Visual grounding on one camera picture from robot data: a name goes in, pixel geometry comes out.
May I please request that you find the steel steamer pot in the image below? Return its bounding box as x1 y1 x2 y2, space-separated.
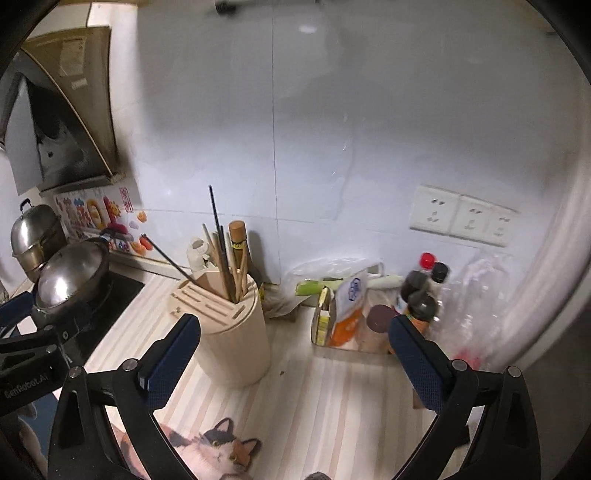
10 198 68 283

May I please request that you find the black-capped orange label bottle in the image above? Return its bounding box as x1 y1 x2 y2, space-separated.
409 292 440 336

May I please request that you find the white plastic object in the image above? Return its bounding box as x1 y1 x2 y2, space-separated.
187 236 218 274

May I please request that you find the dark brown chopstick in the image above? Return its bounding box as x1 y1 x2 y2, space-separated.
219 224 234 302

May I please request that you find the brown range hood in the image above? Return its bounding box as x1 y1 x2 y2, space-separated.
0 25 129 195

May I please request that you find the black-capped dark sauce bottle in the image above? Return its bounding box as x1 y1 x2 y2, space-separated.
429 261 451 297

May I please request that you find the red-capped dark sauce bottle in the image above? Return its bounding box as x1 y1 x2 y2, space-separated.
399 251 438 315

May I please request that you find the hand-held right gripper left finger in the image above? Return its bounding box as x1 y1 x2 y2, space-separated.
46 313 202 480

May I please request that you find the beige round utensil holder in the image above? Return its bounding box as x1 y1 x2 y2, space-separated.
167 268 272 389

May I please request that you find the black induction stove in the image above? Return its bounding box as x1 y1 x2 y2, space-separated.
46 271 147 366

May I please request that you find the blue cloth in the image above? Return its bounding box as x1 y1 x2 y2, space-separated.
17 394 60 419

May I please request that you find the white plastic bag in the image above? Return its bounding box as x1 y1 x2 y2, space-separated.
267 257 385 320

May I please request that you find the clear plastic bag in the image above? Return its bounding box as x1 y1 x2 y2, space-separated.
436 251 514 371

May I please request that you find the wooden rolling pin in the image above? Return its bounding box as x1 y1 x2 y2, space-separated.
228 220 254 282

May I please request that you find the steel wok with lid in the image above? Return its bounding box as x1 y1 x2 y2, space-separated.
34 239 112 320

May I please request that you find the green leek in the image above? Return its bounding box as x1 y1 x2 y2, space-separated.
295 274 405 297

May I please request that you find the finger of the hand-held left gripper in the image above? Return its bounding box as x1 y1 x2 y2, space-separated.
0 292 37 326
31 310 96 352

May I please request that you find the beige wall cabinet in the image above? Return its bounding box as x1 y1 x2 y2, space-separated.
46 0 140 33

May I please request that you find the brown-lidded jar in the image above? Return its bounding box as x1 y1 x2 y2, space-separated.
365 303 401 354

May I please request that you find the orange and white snack bag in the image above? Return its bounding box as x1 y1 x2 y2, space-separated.
328 275 371 350

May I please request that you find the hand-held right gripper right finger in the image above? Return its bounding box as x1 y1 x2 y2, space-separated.
388 315 542 480

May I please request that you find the colourful wall sticker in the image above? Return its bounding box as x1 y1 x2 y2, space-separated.
54 186 154 256

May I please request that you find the white wall socket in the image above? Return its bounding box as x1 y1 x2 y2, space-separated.
409 185 461 237
489 205 519 248
450 194 500 243

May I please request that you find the black chopstick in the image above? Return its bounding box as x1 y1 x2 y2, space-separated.
143 234 194 282
208 185 232 296

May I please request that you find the small yellow carton box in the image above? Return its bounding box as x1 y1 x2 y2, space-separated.
311 287 336 348

